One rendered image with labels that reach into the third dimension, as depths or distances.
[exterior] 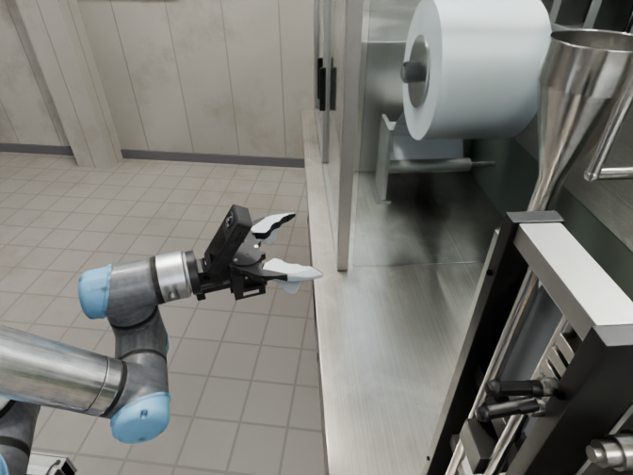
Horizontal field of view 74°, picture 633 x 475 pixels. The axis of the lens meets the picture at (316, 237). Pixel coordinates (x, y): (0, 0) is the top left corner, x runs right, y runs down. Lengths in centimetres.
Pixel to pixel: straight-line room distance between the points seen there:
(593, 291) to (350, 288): 79
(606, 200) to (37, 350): 105
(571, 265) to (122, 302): 56
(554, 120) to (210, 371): 175
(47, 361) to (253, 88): 300
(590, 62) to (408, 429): 66
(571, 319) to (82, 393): 54
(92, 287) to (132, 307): 6
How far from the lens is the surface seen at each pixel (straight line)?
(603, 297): 38
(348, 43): 88
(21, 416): 90
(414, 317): 106
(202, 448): 191
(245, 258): 66
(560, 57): 72
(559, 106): 73
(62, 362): 61
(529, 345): 49
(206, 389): 204
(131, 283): 67
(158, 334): 73
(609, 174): 64
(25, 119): 448
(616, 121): 60
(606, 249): 110
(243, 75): 343
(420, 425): 89
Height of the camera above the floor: 166
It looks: 37 degrees down
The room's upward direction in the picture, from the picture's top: straight up
